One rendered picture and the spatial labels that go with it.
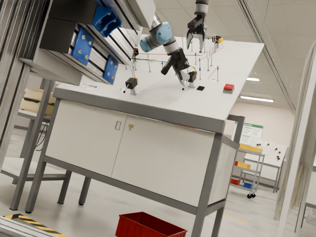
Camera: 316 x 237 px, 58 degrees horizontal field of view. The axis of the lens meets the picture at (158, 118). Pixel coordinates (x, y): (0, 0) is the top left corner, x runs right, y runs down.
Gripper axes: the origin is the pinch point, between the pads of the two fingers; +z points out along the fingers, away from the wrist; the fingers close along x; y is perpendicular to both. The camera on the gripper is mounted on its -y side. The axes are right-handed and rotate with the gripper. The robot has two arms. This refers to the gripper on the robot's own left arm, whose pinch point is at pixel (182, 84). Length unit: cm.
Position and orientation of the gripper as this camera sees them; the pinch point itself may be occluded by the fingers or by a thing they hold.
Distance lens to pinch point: 167.6
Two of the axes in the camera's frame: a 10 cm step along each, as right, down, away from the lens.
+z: 3.9, 8.3, 3.9
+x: -1.9, -3.5, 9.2
